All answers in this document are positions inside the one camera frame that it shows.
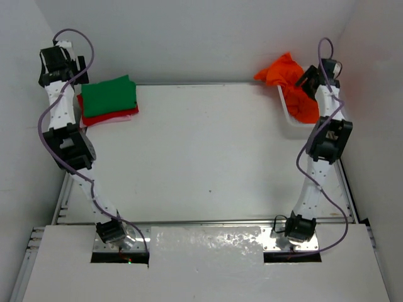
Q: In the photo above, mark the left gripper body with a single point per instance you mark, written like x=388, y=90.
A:
x=72, y=65

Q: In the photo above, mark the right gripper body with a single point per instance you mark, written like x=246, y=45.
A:
x=309, y=74

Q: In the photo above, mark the orange t-shirt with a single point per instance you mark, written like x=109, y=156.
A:
x=285, y=72

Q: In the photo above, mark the red t-shirt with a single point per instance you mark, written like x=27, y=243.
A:
x=107, y=116

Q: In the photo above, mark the green t-shirt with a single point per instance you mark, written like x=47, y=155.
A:
x=121, y=85

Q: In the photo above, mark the pink t-shirt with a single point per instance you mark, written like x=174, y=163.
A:
x=111, y=120

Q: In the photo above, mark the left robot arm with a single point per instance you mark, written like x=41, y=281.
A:
x=70, y=147

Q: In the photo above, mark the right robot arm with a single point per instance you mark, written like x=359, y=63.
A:
x=324, y=146

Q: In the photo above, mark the white plastic basket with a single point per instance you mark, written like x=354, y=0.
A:
x=290, y=127

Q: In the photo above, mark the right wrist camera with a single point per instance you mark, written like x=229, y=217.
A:
x=332, y=68

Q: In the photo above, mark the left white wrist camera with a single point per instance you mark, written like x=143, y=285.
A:
x=66, y=48

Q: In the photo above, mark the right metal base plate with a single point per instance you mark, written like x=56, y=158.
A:
x=274, y=240

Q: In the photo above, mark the metal base plate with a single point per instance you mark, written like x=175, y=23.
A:
x=274, y=240
x=133, y=242

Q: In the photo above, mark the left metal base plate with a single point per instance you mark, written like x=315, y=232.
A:
x=133, y=242

